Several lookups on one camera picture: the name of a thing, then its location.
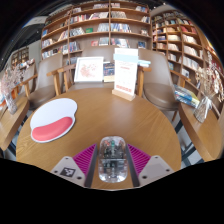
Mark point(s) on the curved wooden bookshelf with books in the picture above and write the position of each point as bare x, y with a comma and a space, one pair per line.
180, 40

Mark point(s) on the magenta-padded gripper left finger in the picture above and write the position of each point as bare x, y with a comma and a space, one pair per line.
85, 158

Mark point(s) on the dark book with orange print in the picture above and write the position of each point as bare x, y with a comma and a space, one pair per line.
108, 71

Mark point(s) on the white sign on wooden base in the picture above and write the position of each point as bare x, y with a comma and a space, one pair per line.
126, 73

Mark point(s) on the small distant wooden bookshelf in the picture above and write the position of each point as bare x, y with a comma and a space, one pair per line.
20, 56

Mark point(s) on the light blue book stack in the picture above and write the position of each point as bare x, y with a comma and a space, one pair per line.
144, 63

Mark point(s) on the white mouse pad, red wrist rest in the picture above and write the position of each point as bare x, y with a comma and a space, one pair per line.
53, 111

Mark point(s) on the round wooden side table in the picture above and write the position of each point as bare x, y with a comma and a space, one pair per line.
203, 136
10, 123

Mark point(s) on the large wooden bookshelf with books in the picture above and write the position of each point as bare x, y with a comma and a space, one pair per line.
100, 26

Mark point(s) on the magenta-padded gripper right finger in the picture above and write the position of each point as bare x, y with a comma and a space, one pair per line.
140, 159

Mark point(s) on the white framed picture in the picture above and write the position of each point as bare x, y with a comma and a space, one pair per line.
88, 70

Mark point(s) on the stack of colourful books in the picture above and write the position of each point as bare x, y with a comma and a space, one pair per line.
186, 96

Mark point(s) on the transparent computer mouse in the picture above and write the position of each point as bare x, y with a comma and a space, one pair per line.
112, 160

